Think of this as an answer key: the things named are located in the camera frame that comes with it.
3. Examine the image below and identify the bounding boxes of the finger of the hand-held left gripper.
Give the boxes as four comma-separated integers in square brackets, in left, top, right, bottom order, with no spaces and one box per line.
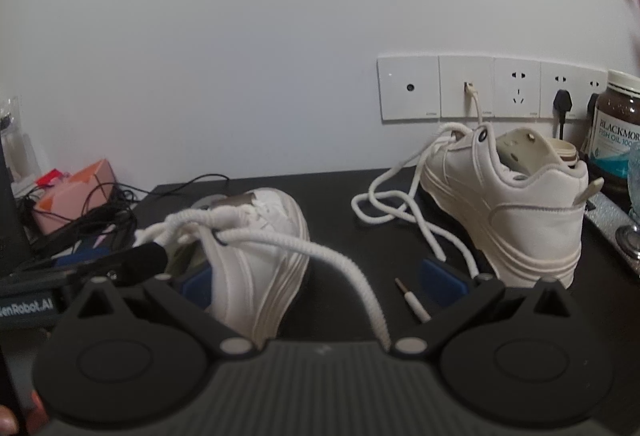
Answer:
[52,242,170,287]

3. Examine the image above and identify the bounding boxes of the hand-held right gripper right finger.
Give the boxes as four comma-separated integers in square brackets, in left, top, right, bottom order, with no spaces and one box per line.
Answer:
[389,257,583,359]

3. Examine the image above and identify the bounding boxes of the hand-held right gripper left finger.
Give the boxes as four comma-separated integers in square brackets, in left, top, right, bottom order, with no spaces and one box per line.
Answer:
[62,263,253,359]

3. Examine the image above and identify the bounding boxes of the white shoelace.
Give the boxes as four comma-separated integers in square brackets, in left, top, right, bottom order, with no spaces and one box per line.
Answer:
[351,121,484,325]
[135,207,392,350]

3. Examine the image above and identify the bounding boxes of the person's left hand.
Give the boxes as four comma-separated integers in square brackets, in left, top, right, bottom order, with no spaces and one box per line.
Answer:
[0,391,49,436]

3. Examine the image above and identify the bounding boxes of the pink cardboard box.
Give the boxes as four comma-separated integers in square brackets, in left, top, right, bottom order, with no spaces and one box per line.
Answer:
[32,159,119,236]

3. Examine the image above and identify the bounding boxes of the black laptop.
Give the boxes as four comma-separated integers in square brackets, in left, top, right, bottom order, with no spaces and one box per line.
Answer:
[0,151,29,275]

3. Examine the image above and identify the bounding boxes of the red packet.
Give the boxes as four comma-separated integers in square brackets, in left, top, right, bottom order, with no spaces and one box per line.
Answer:
[36,169,69,187]

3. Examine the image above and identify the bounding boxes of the clear plastic bottle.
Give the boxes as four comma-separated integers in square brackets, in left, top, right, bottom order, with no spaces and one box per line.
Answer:
[0,95,39,183]

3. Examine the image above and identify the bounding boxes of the silver glitter tray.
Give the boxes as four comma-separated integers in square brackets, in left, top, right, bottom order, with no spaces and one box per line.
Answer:
[582,193,640,275]

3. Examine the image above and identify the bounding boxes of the cream bowl stack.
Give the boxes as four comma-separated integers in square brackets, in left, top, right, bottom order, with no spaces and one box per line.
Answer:
[554,139,582,166]

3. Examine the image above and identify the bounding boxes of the white power socket plate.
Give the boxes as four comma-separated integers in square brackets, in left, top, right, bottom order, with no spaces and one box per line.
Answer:
[493,58,544,120]
[540,61,609,122]

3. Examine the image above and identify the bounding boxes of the black power plug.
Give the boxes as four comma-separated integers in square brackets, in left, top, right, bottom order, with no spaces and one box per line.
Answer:
[587,92,600,152]
[553,89,573,140]

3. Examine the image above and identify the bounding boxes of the brown supplement jar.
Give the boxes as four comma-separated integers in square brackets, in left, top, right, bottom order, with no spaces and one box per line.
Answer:
[587,68,640,198]

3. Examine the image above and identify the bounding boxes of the tangled black cables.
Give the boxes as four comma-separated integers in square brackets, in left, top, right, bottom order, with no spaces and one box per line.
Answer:
[19,173,232,268]

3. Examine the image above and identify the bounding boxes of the white blank wall plate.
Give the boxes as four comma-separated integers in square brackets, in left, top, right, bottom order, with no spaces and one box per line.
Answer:
[377,56,442,121]

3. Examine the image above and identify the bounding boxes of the white data cable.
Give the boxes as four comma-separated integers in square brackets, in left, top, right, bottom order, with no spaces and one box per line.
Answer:
[464,82,484,125]

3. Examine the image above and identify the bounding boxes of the white data jack wall plate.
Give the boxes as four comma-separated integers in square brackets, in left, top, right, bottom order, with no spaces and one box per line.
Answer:
[438,56,497,120]

